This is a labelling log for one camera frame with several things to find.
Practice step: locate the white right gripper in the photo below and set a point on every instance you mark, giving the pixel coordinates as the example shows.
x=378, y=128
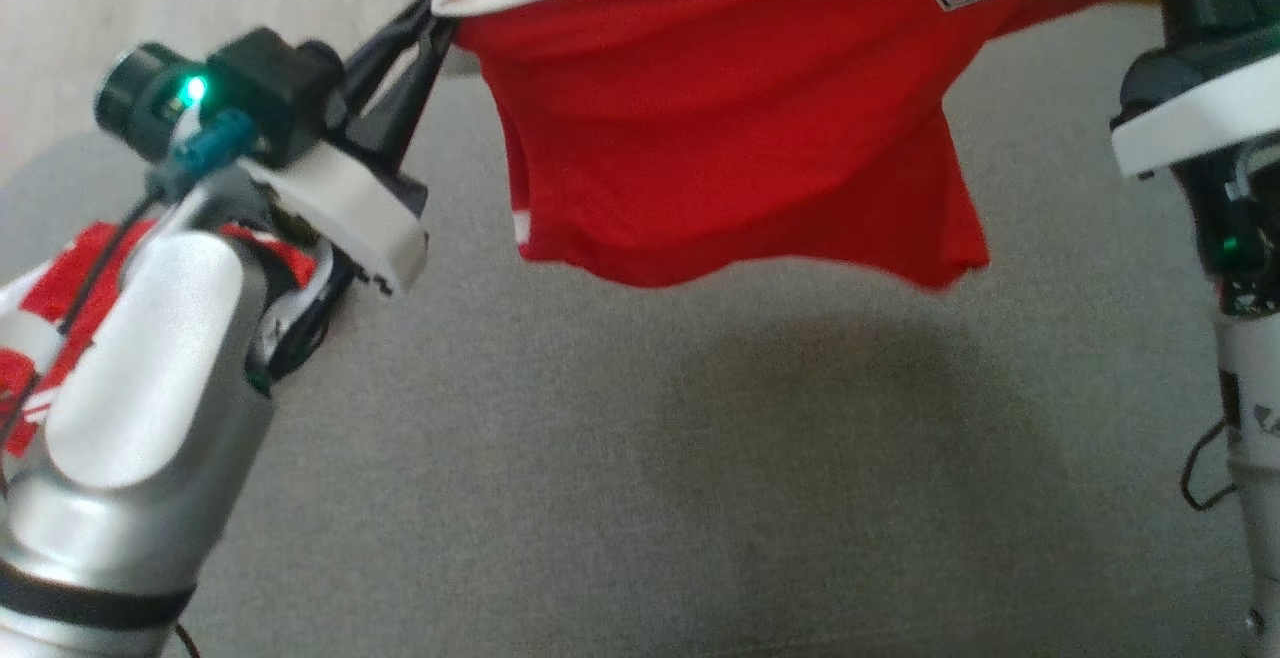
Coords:
x=1200, y=113

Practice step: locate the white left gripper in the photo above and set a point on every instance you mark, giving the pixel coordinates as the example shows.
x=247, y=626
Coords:
x=370, y=223

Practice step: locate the red shorts with white band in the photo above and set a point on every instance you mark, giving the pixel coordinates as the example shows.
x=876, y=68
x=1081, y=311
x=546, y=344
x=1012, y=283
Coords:
x=720, y=128

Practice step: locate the red number 23 jersey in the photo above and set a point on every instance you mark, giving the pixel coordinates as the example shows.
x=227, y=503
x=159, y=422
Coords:
x=60, y=273

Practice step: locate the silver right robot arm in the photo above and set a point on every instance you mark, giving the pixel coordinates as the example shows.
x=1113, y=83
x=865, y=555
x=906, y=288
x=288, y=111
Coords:
x=1255, y=368

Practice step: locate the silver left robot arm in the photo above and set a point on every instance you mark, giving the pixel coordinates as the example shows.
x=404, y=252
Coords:
x=150, y=388

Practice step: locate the grey sofa seat cushion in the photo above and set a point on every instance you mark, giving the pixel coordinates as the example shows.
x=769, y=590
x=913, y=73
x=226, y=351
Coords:
x=650, y=458

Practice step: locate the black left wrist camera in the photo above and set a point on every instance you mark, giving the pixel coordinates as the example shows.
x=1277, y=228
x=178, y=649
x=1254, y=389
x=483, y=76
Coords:
x=270, y=88

